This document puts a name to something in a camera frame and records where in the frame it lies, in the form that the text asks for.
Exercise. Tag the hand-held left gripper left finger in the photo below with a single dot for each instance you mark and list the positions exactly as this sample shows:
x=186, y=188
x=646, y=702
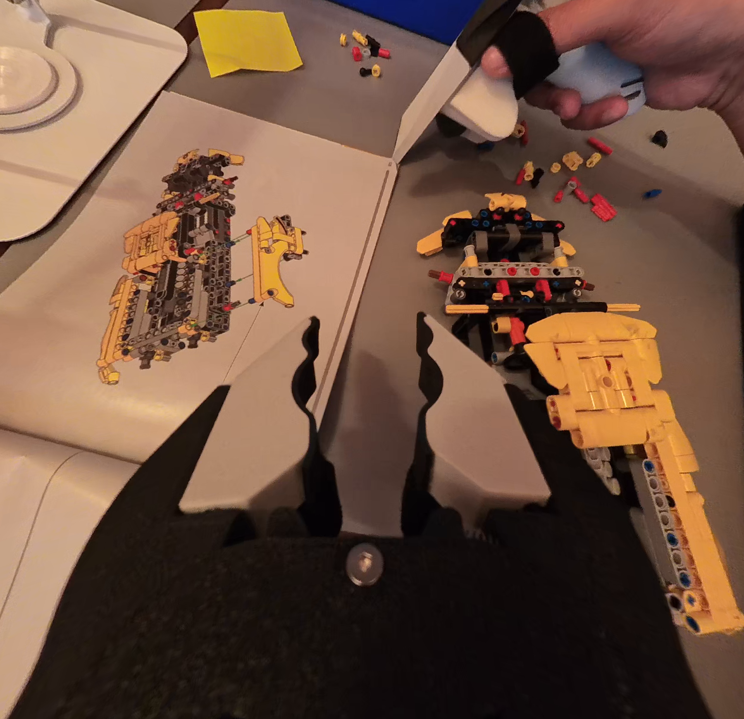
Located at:
x=256, y=440

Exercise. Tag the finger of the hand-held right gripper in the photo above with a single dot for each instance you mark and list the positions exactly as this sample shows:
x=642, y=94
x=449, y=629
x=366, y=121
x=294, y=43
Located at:
x=436, y=91

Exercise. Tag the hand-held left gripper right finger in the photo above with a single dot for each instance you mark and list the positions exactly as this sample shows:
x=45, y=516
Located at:
x=476, y=440

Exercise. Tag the yellow black brick car model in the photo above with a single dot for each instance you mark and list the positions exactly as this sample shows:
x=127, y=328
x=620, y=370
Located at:
x=610, y=382

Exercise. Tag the grey desk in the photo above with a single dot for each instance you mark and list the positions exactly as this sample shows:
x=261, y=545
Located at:
x=325, y=108

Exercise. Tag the person's right hand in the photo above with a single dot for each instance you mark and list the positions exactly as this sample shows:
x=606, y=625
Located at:
x=668, y=27

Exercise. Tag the group of small brick pieces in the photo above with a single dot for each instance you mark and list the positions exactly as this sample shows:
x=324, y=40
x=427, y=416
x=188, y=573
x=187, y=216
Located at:
x=372, y=46
x=603, y=207

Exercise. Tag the blue storage bin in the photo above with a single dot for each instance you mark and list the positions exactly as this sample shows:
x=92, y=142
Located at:
x=378, y=4

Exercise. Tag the yellow paper sheet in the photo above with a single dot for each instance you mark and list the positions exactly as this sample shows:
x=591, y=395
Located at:
x=247, y=41

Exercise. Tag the small black brick piece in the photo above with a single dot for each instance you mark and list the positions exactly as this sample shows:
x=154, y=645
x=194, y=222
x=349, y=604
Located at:
x=658, y=138

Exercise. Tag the building instruction booklet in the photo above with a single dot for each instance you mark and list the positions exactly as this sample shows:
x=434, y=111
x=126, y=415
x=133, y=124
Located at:
x=87, y=207

